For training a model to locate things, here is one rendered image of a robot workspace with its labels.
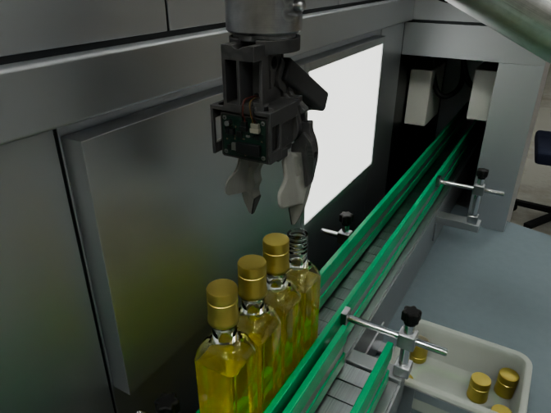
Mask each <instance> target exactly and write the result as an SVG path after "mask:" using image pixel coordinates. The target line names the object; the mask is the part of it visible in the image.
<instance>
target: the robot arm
mask: <svg viewBox="0 0 551 413"><path fill-rule="evenodd" d="M445 1H446V2H448V3H450V4H452V5H453V6H455V7H456V8H458V9H460V10H461V11H464V12H465V13H467V14H468V15H469V16H472V17H473V18H475V19H477V20H478V21H480V22H481V23H483V24H485V25H487V26H489V27H490V28H491V29H493V30H495V31H497V32H498V33H500V34H501V35H503V36H505V37H506V38H508V39H510V40H512V41H513V42H514V43H517V44H518V45H520V46H522V47H523V48H525V49H526V50H528V51H530V52H532V53H534V54H535V55H536V56H538V57H540V58H542V59H543V60H545V61H547V62H548V63H550V64H551V0H445ZM305 8H306V3H305V1H304V0H225V26H226V30H227V31H228V32H229V33H231V35H230V36H229V41H230V42H229V43H223V44H221V66H222V82H223V98H224V99H223V100H220V101H219V102H214V103H213V104H210V111H211V123H212V148H213V153H217V152H219V151H221V150H222V154H224V156H228V157H235V158H239V159H238V165H237V167H236V169H235V171H234V172H233V173H232V175H231V176H230V177H229V178H228V179H227V181H226V183H225V193H226V194H227V195H233V194H237V193H242V195H243V199H244V202H245V205H246V207H247V208H248V212H249V213H251V214H253V213H254V212H255V210H256V208H257V204H258V203H259V200H260V198H261V194H260V190H259V186H260V183H261V182H262V176H261V168H262V165H263V164H268V165H271V164H273V163H274V162H276V161H278V162H279V161H281V160H282V159H283V160H282V167H283V173H284V178H283V182H282V184H281V186H280V189H279V191H278V194H277V199H278V204H279V207H280V208H281V209H285V208H287V207H288V208H289V217H290V221H291V224H292V225H295V224H296V223H297V222H298V220H299V218H300V217H301V215H302V213H303V211H304V208H305V206H306V204H307V199H308V196H309V193H310V189H311V186H312V181H313V179H314V175H315V171H316V164H317V160H318V143H317V140H316V135H315V133H314V130H313V120H307V113H306V111H311V110H315V111H324V110H325V109H326V102H327V98H328V93H327V92H326V91H325V90H324V89H323V88H322V87H321V86H320V85H319V84H318V83H317V82H316V81H315V80H314V79H313V78H312V77H311V76H310V75H309V74H308V73H307V72H305V71H304V70H303V69H302V68H301V67H300V66H299V65H298V64H297V63H296V62H295V61H293V60H292V59H291V58H289V57H284V54H286V53H291V52H297V51H299V50H300V35H299V34H297V33H299V32H300V31H301V30H302V29H303V11H304V10H305ZM218 116H221V139H219V140H217V141H216V117H218ZM293 141H294V143H292V142H293ZM290 148H291V152H288V149H290Z"/></svg>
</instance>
